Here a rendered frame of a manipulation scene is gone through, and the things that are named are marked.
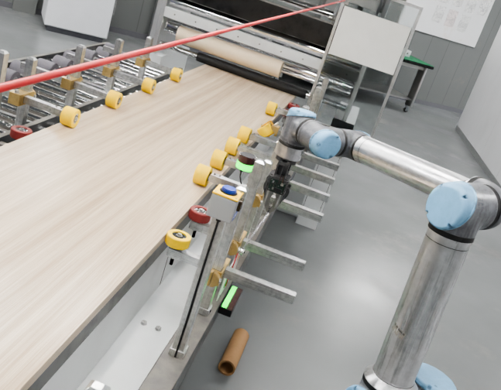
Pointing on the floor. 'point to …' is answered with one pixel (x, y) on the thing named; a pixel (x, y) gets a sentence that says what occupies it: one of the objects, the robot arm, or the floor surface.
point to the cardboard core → (233, 352)
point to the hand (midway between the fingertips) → (269, 208)
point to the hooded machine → (79, 18)
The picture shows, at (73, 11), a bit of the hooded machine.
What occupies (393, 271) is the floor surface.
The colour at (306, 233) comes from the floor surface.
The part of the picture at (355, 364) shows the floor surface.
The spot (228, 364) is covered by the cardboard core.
